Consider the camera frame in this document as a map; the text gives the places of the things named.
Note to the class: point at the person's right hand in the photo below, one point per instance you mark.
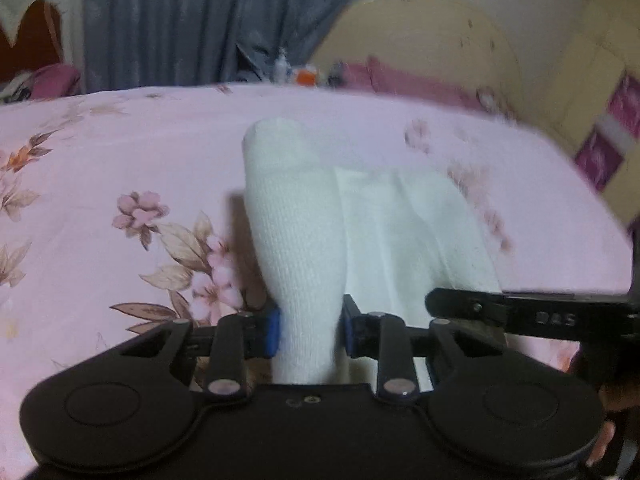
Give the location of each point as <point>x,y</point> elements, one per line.
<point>606,435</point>

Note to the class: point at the cream wardrobe with pink panels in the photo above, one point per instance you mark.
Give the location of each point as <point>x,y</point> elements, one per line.
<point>600,85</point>

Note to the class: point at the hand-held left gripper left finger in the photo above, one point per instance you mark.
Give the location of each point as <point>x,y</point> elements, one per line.
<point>272,332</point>

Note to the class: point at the small orange object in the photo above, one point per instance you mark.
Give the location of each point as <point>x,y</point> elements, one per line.
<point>305,76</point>

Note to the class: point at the small white cloth garment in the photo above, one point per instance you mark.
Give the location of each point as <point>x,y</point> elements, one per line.
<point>300,240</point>

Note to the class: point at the small dark object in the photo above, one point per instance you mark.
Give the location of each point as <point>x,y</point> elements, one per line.
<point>335,76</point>

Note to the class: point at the small white bottle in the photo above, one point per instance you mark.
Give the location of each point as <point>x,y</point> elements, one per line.
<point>282,66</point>

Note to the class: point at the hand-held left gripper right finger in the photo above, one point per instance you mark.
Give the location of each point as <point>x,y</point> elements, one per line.
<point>348,330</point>

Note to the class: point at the blue grey curtain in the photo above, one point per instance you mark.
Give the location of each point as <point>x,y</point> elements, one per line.
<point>190,20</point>

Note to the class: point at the pink floral bed sheet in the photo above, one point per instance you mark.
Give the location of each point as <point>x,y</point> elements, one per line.
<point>125,150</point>

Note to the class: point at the pink pillow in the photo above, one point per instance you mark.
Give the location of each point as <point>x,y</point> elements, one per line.
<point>410,85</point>

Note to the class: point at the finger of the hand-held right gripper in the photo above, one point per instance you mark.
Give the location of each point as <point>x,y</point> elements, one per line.
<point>525,312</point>

